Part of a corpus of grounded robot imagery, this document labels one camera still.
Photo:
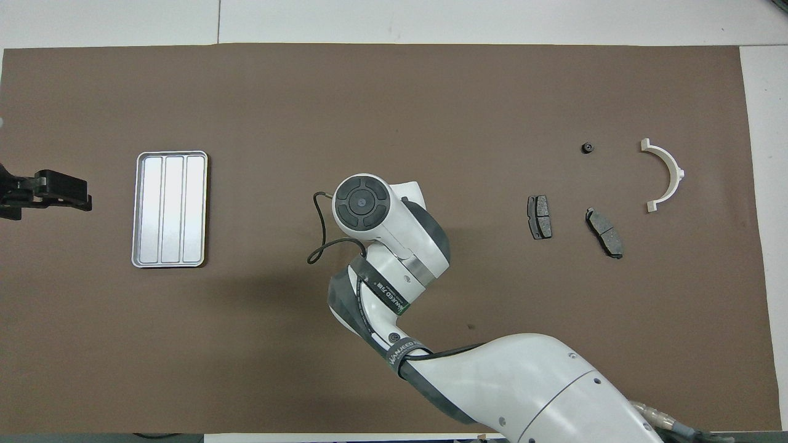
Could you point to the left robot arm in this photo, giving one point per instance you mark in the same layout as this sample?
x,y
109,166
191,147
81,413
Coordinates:
x,y
11,197

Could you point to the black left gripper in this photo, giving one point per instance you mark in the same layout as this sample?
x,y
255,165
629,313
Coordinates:
x,y
60,187

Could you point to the brown table mat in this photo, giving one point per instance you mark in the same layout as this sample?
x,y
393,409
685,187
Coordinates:
x,y
394,92

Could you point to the short dark brake pad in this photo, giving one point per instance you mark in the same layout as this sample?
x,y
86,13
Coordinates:
x,y
539,217

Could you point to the long dark brake pad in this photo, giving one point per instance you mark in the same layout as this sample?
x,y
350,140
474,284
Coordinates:
x,y
605,232

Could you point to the silver metal tray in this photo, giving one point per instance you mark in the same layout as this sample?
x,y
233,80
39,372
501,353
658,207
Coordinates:
x,y
172,209

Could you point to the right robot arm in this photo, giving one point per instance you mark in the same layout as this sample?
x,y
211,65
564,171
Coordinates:
x,y
394,240

